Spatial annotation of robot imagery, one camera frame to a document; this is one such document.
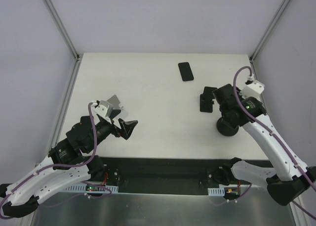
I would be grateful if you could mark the white folding phone stand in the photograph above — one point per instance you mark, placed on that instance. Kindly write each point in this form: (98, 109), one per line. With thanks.
(118, 109)

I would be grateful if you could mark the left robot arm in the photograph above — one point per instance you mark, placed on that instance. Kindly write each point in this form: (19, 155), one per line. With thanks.
(71, 161)

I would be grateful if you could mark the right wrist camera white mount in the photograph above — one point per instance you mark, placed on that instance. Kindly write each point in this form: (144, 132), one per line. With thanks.
(253, 88)

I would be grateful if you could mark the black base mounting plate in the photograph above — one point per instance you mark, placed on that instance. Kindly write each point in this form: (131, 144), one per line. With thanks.
(159, 176)

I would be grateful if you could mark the white cable duct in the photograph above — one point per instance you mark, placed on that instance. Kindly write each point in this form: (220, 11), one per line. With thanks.
(216, 191)
(84, 188)

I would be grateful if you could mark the aluminium frame post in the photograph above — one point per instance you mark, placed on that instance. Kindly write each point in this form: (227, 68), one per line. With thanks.
(61, 28)
(271, 26)

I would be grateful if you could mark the left white cable duct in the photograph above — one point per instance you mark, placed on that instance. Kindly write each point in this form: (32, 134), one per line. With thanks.
(84, 188)

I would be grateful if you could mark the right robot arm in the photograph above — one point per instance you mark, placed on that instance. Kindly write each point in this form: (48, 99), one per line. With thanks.
(289, 176)

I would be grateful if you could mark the right aluminium frame post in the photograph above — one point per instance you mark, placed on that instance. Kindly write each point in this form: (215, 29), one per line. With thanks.
(271, 26)

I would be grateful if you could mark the black smartphone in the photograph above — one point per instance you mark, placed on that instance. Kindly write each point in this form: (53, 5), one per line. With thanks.
(185, 71)

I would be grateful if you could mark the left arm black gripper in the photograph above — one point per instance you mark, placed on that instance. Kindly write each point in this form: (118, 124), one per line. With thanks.
(116, 128)

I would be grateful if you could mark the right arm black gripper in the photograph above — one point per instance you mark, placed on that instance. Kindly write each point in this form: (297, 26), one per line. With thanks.
(210, 97)

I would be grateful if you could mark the left aluminium frame post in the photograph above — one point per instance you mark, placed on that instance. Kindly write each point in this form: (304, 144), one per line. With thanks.
(61, 28)

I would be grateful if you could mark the right white cable duct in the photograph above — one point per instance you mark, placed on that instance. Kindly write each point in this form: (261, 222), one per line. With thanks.
(216, 191)

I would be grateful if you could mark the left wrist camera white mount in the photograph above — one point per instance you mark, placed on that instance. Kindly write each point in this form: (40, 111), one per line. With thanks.
(102, 109)

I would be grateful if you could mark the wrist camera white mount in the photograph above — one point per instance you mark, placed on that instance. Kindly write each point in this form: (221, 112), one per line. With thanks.
(253, 88)
(102, 109)

